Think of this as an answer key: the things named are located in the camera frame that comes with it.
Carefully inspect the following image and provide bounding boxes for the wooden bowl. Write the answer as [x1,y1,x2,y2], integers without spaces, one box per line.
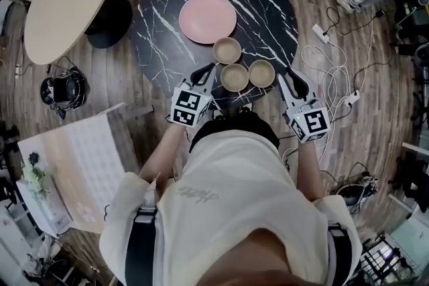
[220,63,251,92]
[248,59,277,89]
[212,37,243,66]

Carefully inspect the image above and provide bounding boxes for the person's right forearm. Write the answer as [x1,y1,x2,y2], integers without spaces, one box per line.
[294,140,325,202]

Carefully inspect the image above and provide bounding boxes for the person's left forearm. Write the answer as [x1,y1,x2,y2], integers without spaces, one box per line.
[137,123,189,192]

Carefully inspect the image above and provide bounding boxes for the person's white shirt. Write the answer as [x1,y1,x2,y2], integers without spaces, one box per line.
[99,135,363,286]

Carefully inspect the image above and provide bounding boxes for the black cable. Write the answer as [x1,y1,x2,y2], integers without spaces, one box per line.
[324,5,397,85]

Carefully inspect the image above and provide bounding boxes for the black marble round table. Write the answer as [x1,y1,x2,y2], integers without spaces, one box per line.
[129,0,300,110]

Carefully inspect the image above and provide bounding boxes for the pink plate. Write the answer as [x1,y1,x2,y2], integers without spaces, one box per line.
[178,0,238,46]

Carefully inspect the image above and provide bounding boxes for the white side table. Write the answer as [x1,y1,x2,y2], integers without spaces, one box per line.
[15,140,74,239]

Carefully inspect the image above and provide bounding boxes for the white flowers with green leaves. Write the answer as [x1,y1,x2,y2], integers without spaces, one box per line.
[21,152,52,199]

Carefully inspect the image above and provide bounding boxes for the white-legged table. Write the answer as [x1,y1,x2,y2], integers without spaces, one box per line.
[50,102,156,236]

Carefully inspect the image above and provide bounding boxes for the beige round table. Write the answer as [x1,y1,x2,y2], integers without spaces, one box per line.
[23,0,133,66]

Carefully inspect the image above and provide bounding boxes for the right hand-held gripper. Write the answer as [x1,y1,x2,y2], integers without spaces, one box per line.
[275,66,332,145]

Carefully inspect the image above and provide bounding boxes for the black shoulder strap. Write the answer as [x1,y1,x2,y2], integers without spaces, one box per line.
[326,223,357,286]
[124,207,159,286]

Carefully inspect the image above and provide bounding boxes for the white cable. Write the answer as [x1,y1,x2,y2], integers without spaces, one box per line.
[281,43,373,186]

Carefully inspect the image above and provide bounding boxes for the person's black trousers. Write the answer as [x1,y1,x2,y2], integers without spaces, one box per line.
[189,110,280,153]

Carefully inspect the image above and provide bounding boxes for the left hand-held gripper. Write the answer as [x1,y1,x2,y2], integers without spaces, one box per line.
[169,62,218,129]

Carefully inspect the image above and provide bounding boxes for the black equipment bag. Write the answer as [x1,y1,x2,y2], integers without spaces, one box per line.
[40,66,90,112]

